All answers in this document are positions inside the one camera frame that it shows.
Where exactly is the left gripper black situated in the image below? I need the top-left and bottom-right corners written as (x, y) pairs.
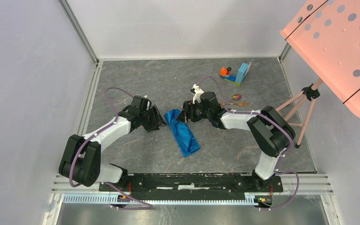
top-left (139, 105), bottom-right (167, 133)

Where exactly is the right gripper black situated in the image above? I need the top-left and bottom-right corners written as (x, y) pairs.
top-left (176, 99), bottom-right (211, 123)

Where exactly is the blue cloth napkin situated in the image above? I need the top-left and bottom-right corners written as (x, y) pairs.
top-left (164, 109), bottom-right (201, 158)

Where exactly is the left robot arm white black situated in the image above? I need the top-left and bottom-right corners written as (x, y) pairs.
top-left (59, 96), bottom-right (166, 191)

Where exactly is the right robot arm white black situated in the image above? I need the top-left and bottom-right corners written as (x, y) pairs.
top-left (176, 91), bottom-right (295, 191)

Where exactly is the iridescent spoon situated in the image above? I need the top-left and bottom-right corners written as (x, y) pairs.
top-left (232, 94), bottom-right (242, 100)

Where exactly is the toy brick set colourful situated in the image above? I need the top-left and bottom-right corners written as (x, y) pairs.
top-left (219, 62), bottom-right (252, 86)

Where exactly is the pink perforated music stand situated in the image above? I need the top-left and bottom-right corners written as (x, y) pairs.
top-left (280, 0), bottom-right (360, 135)

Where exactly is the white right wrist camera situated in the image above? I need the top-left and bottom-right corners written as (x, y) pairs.
top-left (190, 84), bottom-right (204, 104)

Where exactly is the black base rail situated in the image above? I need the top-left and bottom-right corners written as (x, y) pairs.
top-left (96, 172), bottom-right (284, 210)

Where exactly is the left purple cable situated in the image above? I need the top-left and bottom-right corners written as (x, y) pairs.
top-left (68, 87), bottom-right (154, 210)

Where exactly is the purple cable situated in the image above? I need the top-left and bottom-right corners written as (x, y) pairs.
top-left (68, 87), bottom-right (154, 210)
top-left (197, 76), bottom-right (300, 211)

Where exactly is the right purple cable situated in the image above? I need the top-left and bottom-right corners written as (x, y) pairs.
top-left (197, 76), bottom-right (300, 211)

